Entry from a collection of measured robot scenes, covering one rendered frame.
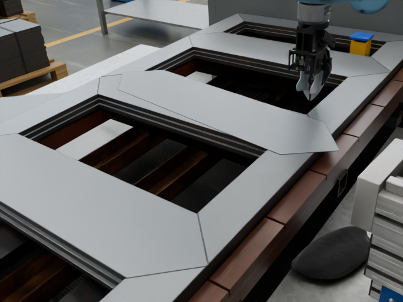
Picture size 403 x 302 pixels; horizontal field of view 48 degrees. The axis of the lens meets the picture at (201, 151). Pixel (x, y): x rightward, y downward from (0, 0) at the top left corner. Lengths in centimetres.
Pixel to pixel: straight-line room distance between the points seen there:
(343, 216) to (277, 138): 24
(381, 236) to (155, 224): 37
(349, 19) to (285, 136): 86
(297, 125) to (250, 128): 11
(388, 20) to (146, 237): 126
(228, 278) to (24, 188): 47
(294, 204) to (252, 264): 17
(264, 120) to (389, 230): 50
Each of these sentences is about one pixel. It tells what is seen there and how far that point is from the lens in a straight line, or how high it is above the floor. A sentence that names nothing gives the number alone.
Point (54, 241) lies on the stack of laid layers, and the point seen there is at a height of 84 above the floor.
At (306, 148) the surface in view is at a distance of 100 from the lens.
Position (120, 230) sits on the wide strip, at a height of 85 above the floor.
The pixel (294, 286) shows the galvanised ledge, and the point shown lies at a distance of 93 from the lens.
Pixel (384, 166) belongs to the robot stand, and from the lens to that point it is 71.
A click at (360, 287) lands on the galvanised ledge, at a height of 68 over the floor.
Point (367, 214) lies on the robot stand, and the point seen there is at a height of 94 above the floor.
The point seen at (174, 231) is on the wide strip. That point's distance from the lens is 79.
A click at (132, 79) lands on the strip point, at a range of 139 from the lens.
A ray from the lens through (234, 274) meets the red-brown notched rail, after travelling 74.
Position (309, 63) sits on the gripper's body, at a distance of 111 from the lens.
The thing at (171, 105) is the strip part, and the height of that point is 85.
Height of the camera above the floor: 138
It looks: 32 degrees down
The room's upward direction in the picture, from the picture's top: 4 degrees counter-clockwise
